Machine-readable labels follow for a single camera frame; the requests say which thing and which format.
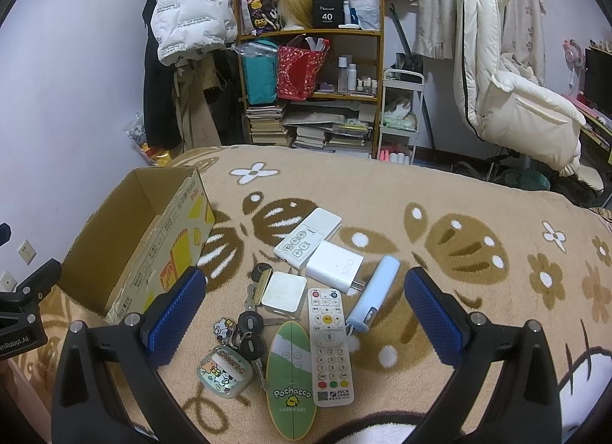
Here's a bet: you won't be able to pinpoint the cartoon earbud case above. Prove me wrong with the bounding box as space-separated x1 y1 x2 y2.
196 346 253 398

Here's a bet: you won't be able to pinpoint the cardboard box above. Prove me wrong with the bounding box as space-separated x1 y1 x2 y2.
58 166 215 324

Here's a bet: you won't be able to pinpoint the black key bunch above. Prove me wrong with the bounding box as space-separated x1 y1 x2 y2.
232 282 285 392

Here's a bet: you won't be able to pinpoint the white remote control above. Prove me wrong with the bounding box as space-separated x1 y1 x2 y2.
307 287 355 408

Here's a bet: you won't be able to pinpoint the green oval Pochacco remote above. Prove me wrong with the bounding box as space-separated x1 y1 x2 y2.
265 321 317 442

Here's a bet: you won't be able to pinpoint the yellow lighter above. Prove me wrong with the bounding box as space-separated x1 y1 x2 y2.
251 263 273 306

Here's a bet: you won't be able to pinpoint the white square box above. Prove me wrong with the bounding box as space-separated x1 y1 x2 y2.
260 271 307 318

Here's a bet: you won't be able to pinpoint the white charger block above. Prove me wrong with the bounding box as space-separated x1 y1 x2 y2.
305 241 364 294

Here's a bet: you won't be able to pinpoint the white switch panel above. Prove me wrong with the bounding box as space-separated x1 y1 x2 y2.
274 207 342 271

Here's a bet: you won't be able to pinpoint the beige patterned blanket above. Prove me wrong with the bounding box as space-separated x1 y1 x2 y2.
161 145 611 443

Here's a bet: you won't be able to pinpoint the snack bags on floor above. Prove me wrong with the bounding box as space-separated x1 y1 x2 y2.
124 112 182 167

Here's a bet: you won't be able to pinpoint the white trolley rack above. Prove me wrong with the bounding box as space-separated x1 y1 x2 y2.
376 68 424 165

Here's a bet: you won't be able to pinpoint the stack of books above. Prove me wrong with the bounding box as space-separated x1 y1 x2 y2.
246 99 376 159

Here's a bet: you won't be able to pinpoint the teal bag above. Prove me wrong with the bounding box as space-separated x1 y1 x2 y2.
236 39 278 106

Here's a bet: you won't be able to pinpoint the white puffer jacket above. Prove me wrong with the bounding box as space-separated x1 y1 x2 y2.
150 0 238 67

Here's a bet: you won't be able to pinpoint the wooden bookshelf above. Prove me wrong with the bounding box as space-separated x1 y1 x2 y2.
234 0 384 157

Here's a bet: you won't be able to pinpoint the red tote bag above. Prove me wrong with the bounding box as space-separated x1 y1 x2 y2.
277 34 331 101

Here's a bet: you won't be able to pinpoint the blonde wig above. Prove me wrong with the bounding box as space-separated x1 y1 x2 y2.
275 0 313 30

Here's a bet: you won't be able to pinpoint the black box with 40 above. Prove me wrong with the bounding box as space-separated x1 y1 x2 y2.
311 0 344 29

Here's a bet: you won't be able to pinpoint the wall socket lower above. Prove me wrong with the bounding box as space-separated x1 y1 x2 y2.
0 271 16 293

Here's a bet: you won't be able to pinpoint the wall socket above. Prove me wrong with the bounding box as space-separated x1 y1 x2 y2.
18 240 36 266
0 271 16 293

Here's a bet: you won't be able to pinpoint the wall socket upper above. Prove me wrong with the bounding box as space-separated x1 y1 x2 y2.
18 240 36 266

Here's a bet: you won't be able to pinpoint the dog keychain charm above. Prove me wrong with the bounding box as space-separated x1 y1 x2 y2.
213 318 236 344

